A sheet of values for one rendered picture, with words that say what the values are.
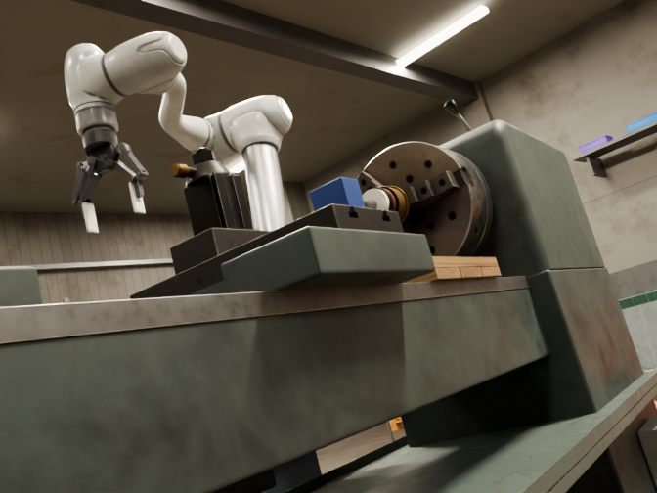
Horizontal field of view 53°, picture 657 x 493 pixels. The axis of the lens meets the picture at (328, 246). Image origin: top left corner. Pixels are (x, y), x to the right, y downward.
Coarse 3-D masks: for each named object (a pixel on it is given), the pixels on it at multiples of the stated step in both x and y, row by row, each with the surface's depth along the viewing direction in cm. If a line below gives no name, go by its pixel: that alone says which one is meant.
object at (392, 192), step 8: (384, 192) 138; (392, 192) 140; (400, 192) 142; (392, 200) 138; (400, 200) 140; (408, 200) 142; (392, 208) 138; (400, 208) 140; (408, 208) 141; (400, 216) 141
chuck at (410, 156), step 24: (408, 144) 151; (384, 168) 155; (408, 168) 151; (432, 168) 148; (456, 168) 144; (456, 192) 144; (480, 192) 147; (408, 216) 161; (432, 216) 147; (456, 216) 144; (480, 216) 146; (432, 240) 147; (456, 240) 144; (480, 240) 150
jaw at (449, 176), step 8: (440, 176) 142; (448, 176) 141; (456, 176) 145; (464, 176) 145; (424, 184) 142; (432, 184) 143; (440, 184) 142; (448, 184) 141; (456, 184) 142; (464, 184) 143; (408, 192) 142; (416, 192) 143; (424, 192) 142; (432, 192) 142; (440, 192) 142; (448, 192) 144; (416, 200) 141; (424, 200) 142; (432, 200) 145; (416, 208) 146; (424, 208) 149
